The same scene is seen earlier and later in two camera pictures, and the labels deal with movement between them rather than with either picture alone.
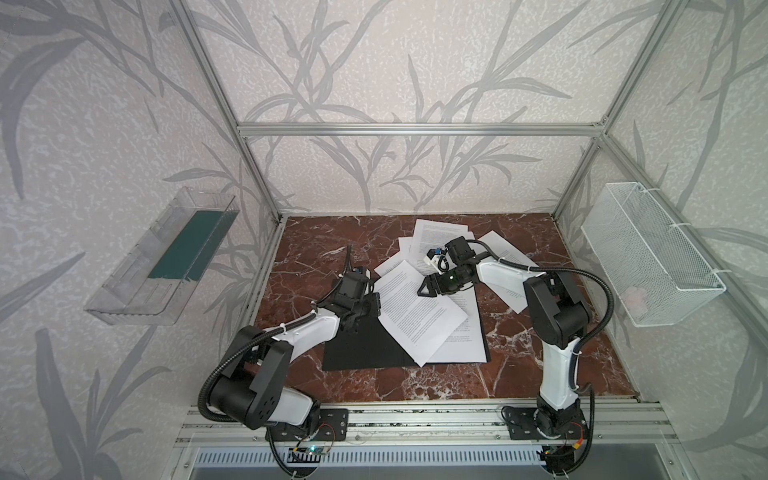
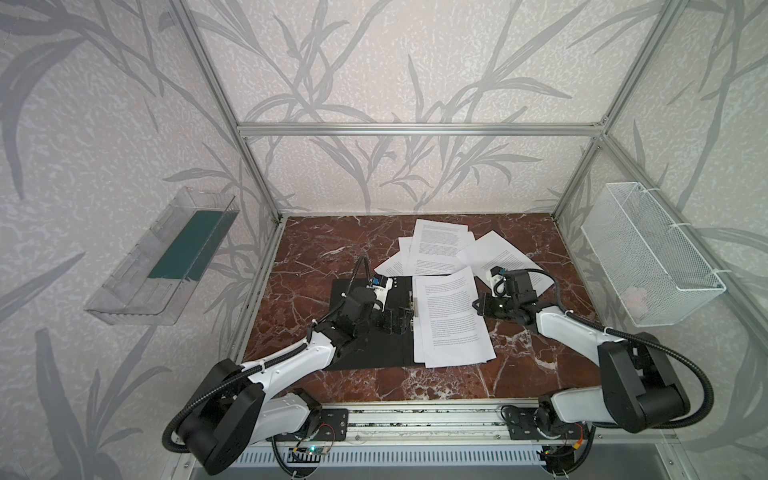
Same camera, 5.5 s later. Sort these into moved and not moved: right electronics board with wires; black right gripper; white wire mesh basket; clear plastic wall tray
Moved: black right gripper
Not moved: clear plastic wall tray; right electronics board with wires; white wire mesh basket
